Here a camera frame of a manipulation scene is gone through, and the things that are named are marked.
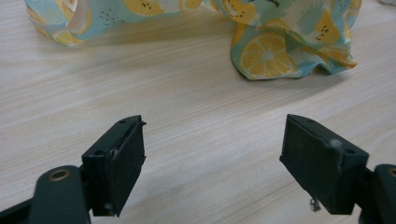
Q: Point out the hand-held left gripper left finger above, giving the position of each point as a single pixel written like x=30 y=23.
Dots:
x=120 y=168

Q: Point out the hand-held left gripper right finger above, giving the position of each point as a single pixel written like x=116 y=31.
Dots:
x=317 y=165

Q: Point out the orange patterned child's shirt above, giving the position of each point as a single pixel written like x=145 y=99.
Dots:
x=264 y=56

